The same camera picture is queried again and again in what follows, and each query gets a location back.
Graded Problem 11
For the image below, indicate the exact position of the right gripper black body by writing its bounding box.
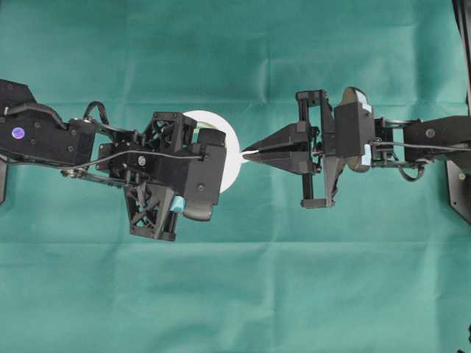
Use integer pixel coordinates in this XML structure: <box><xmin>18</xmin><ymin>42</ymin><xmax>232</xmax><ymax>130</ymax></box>
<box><xmin>295</xmin><ymin>90</ymin><xmax>344</xmax><ymax>209</ymax></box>

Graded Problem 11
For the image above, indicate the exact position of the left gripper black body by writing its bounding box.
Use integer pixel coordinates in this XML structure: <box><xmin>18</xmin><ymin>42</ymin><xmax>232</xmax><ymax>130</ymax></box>
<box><xmin>97</xmin><ymin>112</ymin><xmax>207</xmax><ymax>243</ymax></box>

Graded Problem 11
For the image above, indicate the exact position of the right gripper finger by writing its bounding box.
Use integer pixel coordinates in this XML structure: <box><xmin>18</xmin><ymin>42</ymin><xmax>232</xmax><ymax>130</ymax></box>
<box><xmin>251</xmin><ymin>122</ymin><xmax>312</xmax><ymax>151</ymax></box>
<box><xmin>244</xmin><ymin>150</ymin><xmax>316</xmax><ymax>174</ymax></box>

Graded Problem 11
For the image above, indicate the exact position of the white duct tape roll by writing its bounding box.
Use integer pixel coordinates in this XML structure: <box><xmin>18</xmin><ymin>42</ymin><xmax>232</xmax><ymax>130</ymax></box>
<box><xmin>183</xmin><ymin>110</ymin><xmax>258</xmax><ymax>195</ymax></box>

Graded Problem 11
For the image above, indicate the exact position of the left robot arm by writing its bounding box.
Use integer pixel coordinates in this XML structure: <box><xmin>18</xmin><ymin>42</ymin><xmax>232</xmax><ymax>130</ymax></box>
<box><xmin>1</xmin><ymin>80</ymin><xmax>197</xmax><ymax>241</ymax></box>

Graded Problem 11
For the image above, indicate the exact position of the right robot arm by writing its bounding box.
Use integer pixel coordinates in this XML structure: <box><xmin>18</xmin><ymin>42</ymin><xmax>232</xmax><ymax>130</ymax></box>
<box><xmin>243</xmin><ymin>87</ymin><xmax>470</xmax><ymax>209</ymax></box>

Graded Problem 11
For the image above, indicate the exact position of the green table cloth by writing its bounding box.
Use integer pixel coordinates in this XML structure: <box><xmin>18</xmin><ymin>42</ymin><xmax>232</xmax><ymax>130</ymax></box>
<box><xmin>1</xmin><ymin>1</ymin><xmax>470</xmax><ymax>352</ymax></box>

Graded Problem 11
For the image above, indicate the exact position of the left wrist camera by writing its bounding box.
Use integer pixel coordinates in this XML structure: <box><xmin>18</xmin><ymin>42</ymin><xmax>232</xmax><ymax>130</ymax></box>
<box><xmin>183</xmin><ymin>128</ymin><xmax>227</xmax><ymax>221</ymax></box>

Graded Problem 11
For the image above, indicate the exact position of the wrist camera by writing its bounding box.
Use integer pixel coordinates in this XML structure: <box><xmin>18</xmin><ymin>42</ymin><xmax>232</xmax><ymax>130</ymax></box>
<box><xmin>334</xmin><ymin>87</ymin><xmax>376</xmax><ymax>173</ymax></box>
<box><xmin>183</xmin><ymin>128</ymin><xmax>227</xmax><ymax>221</ymax></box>

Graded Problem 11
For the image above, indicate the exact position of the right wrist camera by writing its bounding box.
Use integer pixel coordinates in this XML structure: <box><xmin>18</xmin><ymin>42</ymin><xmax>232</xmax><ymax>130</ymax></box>
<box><xmin>334</xmin><ymin>87</ymin><xmax>376</xmax><ymax>173</ymax></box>

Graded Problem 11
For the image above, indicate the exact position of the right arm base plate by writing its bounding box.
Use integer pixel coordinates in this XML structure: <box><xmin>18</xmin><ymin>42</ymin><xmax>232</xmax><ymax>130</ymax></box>
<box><xmin>445</xmin><ymin>151</ymin><xmax>470</xmax><ymax>223</ymax></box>

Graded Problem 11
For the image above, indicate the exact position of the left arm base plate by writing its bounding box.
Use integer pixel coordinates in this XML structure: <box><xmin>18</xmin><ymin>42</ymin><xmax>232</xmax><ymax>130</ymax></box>
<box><xmin>0</xmin><ymin>155</ymin><xmax>8</xmax><ymax>204</ymax></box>

